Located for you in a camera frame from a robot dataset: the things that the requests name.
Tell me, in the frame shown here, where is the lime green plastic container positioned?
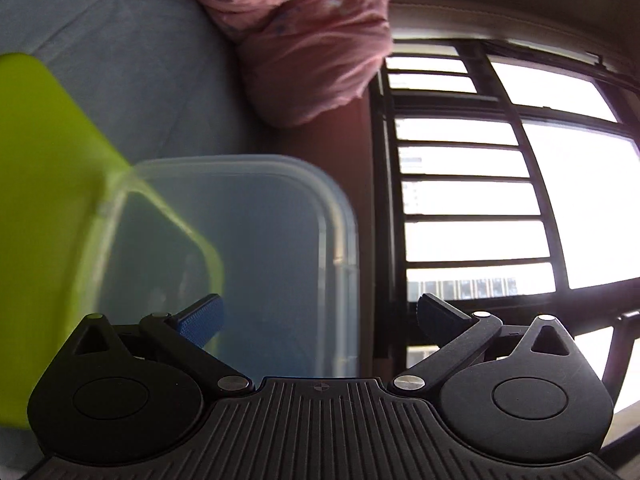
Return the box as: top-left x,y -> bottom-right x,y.
1,53 -> 224,430

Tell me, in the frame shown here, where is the clear plastic container lid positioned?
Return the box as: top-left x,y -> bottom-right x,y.
79,153 -> 362,380

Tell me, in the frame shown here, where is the pink floral cloth bundle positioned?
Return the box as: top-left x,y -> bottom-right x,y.
198,0 -> 393,128

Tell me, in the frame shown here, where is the black window frame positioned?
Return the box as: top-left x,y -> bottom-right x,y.
371,39 -> 639,410

